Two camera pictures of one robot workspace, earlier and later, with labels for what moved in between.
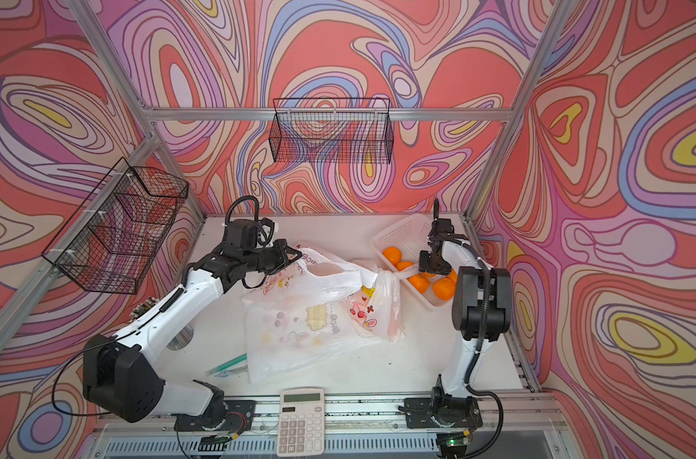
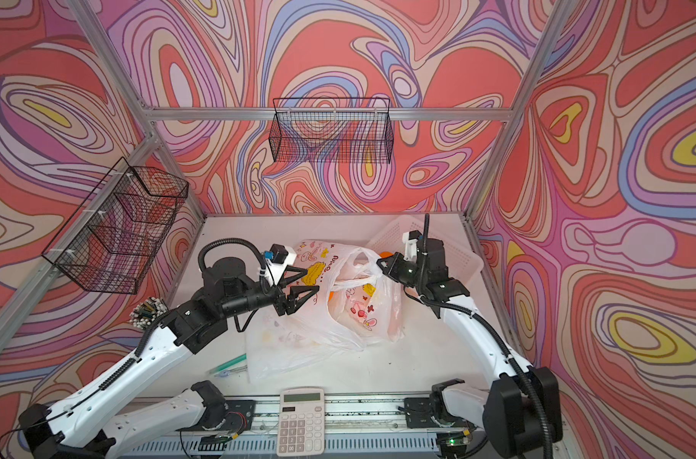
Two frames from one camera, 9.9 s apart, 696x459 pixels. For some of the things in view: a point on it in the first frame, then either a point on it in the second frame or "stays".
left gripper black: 281,250 -> 281,304
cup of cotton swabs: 141,308 stays
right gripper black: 424,264 -> 392,272
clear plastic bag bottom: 293,328 stays
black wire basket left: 111,239 stays
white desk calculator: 301,422 stays
